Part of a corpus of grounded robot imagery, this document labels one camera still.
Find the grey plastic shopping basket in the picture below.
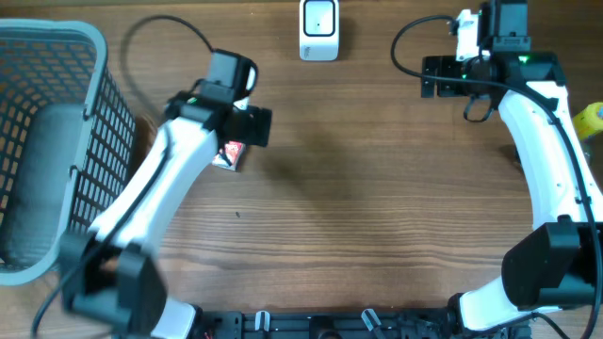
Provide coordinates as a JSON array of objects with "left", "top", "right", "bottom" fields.
[{"left": 1, "top": 19, "right": 136, "bottom": 286}]

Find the black left camera cable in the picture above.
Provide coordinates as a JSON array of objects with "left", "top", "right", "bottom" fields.
[{"left": 30, "top": 13, "right": 216, "bottom": 338}]

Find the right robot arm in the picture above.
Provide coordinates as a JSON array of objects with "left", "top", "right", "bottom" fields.
[{"left": 420, "top": 1, "right": 602, "bottom": 335}]

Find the white barcode scanner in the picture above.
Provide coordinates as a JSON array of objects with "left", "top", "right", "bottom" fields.
[{"left": 299, "top": 0, "right": 340, "bottom": 62}]

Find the black camera cable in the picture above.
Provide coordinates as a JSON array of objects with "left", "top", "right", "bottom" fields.
[
  {"left": 389, "top": 13, "right": 603, "bottom": 339},
  {"left": 30, "top": 13, "right": 216, "bottom": 338}
]

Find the red white snack box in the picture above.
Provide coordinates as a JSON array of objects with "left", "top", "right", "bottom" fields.
[{"left": 212, "top": 141, "right": 246, "bottom": 171}]

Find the black right camera cable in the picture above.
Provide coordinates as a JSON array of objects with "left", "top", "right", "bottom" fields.
[{"left": 389, "top": 13, "right": 603, "bottom": 339}]

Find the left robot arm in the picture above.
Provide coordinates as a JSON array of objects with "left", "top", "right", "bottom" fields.
[{"left": 59, "top": 91, "right": 272, "bottom": 338}]

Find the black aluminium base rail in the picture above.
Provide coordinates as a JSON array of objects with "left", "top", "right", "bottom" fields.
[{"left": 190, "top": 308, "right": 531, "bottom": 339}]

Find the yellow juice bottle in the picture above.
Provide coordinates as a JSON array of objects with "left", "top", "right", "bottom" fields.
[{"left": 572, "top": 102, "right": 603, "bottom": 140}]

